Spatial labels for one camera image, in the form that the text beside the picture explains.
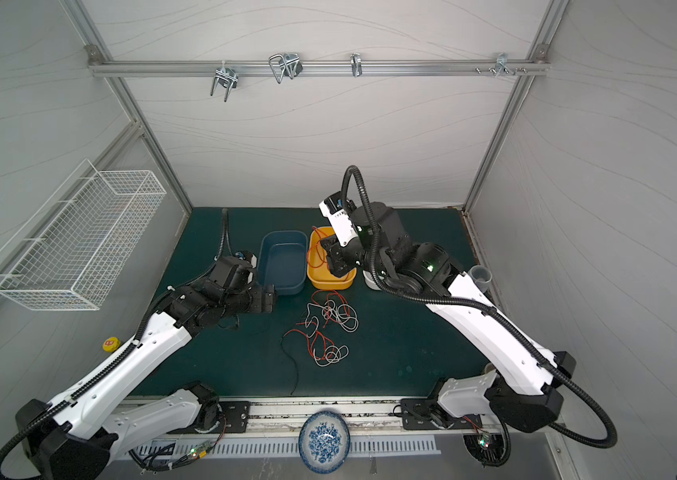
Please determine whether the black cable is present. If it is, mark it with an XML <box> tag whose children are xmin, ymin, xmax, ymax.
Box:
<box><xmin>280</xmin><ymin>314</ymin><xmax>322</xmax><ymax>395</ymax></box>

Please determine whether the white cable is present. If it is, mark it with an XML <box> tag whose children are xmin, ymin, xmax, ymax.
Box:
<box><xmin>312</xmin><ymin>341</ymin><xmax>350</xmax><ymax>367</ymax></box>
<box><xmin>303</xmin><ymin>298</ymin><xmax>360</xmax><ymax>334</ymax></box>

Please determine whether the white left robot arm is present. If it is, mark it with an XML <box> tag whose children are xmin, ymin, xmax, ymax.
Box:
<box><xmin>0</xmin><ymin>210</ymin><xmax>276</xmax><ymax>479</ymax></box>

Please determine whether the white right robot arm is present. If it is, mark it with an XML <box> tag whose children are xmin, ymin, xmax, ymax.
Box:
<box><xmin>320</xmin><ymin>165</ymin><xmax>618</xmax><ymax>449</ymax></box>

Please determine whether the yellow plastic bin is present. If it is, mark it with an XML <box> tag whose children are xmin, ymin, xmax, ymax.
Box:
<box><xmin>308</xmin><ymin>226</ymin><xmax>356</xmax><ymax>291</ymax></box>

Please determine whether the blue plastic bin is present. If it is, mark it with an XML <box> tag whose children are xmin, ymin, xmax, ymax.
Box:
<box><xmin>258</xmin><ymin>230</ymin><xmax>308</xmax><ymax>296</ymax></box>

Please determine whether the clear measuring cup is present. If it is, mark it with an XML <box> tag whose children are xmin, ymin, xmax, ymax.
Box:
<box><xmin>468</xmin><ymin>265</ymin><xmax>493</xmax><ymax>291</ymax></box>

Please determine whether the blue white patterned plate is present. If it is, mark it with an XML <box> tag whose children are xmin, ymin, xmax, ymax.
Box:
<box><xmin>298</xmin><ymin>410</ymin><xmax>351</xmax><ymax>474</ymax></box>

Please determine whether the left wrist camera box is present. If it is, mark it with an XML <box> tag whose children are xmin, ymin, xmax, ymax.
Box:
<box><xmin>234</xmin><ymin>250</ymin><xmax>258</xmax><ymax>269</ymax></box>

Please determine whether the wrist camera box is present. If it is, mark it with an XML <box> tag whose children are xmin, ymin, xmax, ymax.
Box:
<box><xmin>318</xmin><ymin>191</ymin><xmax>358</xmax><ymax>247</ymax></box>
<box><xmin>234</xmin><ymin>250</ymin><xmax>258</xmax><ymax>269</ymax></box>

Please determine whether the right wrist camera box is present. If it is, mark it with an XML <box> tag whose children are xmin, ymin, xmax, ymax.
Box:
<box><xmin>318</xmin><ymin>191</ymin><xmax>358</xmax><ymax>247</ymax></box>

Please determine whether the white wire basket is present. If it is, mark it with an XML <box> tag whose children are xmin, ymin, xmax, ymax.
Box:
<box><xmin>0</xmin><ymin>160</ymin><xmax>166</xmax><ymax>311</ymax></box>

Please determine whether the metal crossbar rail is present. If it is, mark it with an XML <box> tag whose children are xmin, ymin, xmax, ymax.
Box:
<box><xmin>88</xmin><ymin>57</ymin><xmax>551</xmax><ymax>78</ymax></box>

